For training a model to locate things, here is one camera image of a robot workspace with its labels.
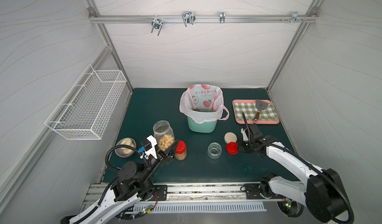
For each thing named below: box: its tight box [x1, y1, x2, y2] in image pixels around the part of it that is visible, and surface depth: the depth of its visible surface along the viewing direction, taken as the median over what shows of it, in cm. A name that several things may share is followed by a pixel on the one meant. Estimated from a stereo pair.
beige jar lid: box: [224, 131, 238, 144], surface depth 95 cm
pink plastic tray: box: [232, 99, 280, 125], surface depth 105 cm
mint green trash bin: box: [187, 115, 218, 133], surface depth 95 cm
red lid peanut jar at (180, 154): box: [175, 139, 188, 161], surface depth 80 cm
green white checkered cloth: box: [232, 102, 279, 121], surface depth 109 cm
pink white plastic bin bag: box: [179, 84, 230, 124], surface depth 90 cm
